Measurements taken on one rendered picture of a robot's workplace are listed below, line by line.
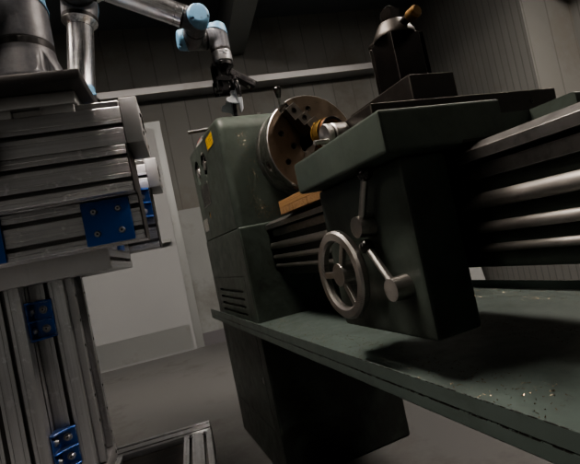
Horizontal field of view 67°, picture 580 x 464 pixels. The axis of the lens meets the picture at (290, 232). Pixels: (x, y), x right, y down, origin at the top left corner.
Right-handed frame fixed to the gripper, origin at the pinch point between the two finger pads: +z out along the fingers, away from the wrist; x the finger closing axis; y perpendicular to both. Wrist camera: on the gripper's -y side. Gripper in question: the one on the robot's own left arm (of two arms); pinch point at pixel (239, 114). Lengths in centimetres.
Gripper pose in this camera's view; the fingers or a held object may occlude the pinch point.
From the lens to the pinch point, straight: 173.0
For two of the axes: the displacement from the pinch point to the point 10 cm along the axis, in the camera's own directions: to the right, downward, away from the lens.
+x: 3.6, -1.0, -9.3
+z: 2.1, 9.8, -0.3
